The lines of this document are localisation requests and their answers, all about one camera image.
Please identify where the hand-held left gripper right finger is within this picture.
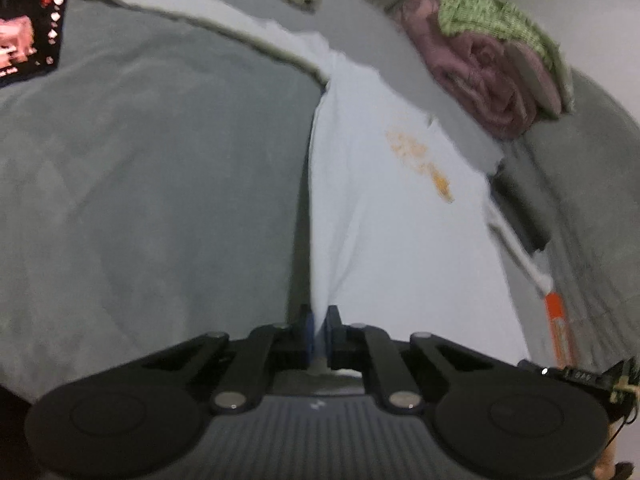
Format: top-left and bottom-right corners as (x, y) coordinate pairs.
(322, 305), (501, 413)

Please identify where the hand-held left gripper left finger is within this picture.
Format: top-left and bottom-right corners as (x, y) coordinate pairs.
(140, 305), (317, 413)

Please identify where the white long-sleeve printed shirt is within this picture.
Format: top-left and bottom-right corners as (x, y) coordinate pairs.
(70, 0), (533, 376)

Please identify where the orange booklet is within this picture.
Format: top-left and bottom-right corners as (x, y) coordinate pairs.
(542, 290), (576, 368)

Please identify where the black folded garment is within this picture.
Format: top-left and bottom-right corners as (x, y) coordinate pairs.
(500, 170), (548, 253)

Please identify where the pink folded quilt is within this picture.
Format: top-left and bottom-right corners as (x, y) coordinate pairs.
(400, 0), (543, 141)

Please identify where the green patterned cloth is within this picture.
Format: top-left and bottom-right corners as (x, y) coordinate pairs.
(437, 0), (573, 111)

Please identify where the dark patterned cloth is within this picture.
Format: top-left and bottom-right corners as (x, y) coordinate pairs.
(0, 0), (76, 88)

